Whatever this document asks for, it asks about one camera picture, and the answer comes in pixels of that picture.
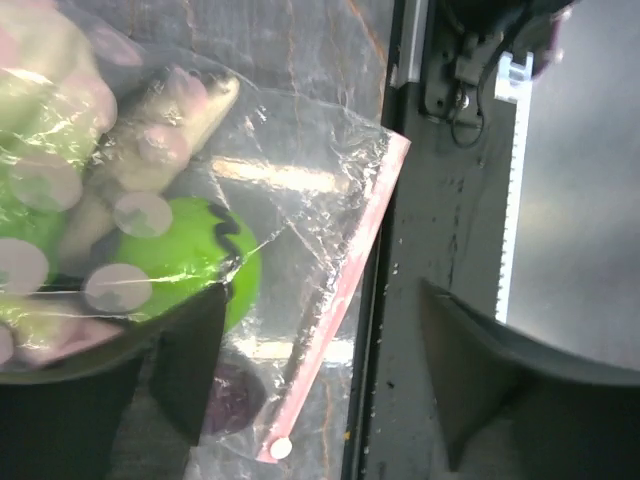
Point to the clear pink-dotted zip bag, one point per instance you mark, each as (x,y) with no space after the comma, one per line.
(311,179)

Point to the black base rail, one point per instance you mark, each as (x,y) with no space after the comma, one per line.
(444,225)

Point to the white slotted cable duct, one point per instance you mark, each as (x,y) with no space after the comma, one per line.
(513,85)

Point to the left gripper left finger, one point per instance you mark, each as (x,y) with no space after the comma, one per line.
(130,408)

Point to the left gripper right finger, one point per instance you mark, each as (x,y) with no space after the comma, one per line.
(571,417)

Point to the purple toy eggplant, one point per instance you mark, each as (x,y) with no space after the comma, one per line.
(237,396)

